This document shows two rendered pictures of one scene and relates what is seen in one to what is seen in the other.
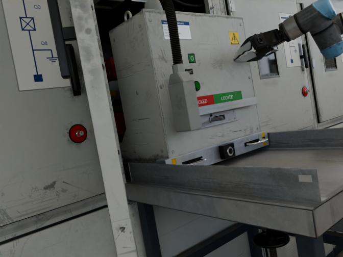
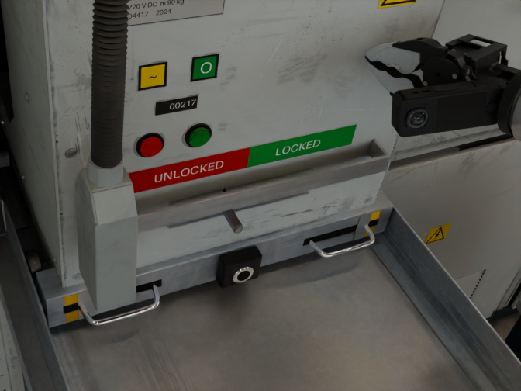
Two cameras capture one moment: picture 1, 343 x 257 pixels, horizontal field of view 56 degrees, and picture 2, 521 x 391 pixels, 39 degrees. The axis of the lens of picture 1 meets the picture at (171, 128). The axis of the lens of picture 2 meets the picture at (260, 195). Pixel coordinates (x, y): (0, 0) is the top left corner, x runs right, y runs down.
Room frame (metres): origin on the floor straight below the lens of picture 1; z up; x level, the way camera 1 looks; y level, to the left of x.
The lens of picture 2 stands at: (0.44, -0.26, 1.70)
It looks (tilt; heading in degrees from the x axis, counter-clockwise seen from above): 43 degrees down; 5
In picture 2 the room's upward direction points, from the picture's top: 11 degrees clockwise
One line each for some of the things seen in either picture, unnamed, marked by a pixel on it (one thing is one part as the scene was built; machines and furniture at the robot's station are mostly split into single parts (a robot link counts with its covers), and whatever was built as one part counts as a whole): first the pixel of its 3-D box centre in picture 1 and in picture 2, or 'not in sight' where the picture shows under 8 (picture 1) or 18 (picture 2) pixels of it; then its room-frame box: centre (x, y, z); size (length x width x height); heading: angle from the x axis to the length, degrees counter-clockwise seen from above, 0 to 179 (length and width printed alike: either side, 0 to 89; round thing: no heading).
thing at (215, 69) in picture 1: (211, 81); (256, 119); (1.16, -0.17, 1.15); 0.48 x 0.01 x 0.48; 129
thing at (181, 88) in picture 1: (183, 101); (105, 232); (0.97, -0.05, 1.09); 0.08 x 0.05 x 0.17; 39
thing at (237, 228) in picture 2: (215, 117); (229, 209); (1.12, -0.16, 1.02); 0.06 x 0.02 x 0.04; 39
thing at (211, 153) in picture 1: (219, 151); (228, 249); (1.17, -0.16, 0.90); 0.54 x 0.05 x 0.06; 129
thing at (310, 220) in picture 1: (260, 173); (270, 368); (1.04, -0.26, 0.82); 0.68 x 0.62 x 0.06; 39
